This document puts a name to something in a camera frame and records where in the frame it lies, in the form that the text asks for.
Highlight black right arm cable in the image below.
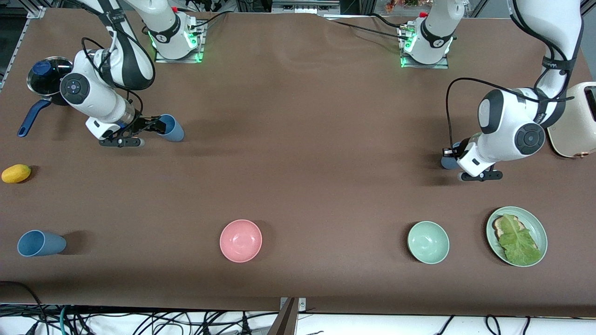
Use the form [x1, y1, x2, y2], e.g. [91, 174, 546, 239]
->
[81, 36, 144, 117]

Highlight toasted bread slice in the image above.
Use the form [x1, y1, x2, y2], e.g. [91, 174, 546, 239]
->
[492, 215, 538, 249]

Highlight blue plastic cup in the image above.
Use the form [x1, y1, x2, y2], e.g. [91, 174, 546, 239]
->
[17, 230, 67, 257]
[157, 114, 185, 142]
[441, 141, 462, 170]

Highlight green lettuce leaf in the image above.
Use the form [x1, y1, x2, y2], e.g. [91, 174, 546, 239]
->
[498, 214, 543, 266]

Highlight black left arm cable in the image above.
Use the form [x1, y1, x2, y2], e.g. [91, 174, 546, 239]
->
[446, 77, 576, 149]

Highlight black cable on table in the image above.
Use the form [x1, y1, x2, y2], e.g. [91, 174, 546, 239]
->
[326, 19, 410, 42]

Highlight yellow lemon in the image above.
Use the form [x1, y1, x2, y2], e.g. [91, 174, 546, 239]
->
[1, 164, 32, 184]

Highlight colourful toy items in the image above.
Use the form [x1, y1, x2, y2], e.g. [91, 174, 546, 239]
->
[384, 0, 422, 12]

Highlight aluminium frame corner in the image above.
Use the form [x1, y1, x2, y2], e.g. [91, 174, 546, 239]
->
[0, 0, 47, 89]

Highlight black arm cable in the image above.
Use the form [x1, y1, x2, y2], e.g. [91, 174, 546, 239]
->
[446, 77, 576, 149]
[81, 36, 144, 117]

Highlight green ribbed plate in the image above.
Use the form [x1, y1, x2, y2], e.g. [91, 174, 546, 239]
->
[486, 206, 548, 268]

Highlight cream white toaster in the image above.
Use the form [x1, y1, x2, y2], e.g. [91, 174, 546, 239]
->
[547, 81, 596, 159]

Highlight glass lid with blue knob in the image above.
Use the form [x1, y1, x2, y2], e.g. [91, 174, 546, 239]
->
[27, 56, 75, 97]

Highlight mint green bowl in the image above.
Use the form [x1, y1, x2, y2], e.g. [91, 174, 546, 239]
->
[407, 221, 450, 265]

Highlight pink bowl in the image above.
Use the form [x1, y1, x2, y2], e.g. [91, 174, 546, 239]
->
[219, 219, 263, 263]

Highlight dark metal bar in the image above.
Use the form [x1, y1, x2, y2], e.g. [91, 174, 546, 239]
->
[268, 298, 298, 335]

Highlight black pot with blue handle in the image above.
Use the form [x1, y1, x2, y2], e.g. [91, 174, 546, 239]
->
[17, 56, 77, 138]

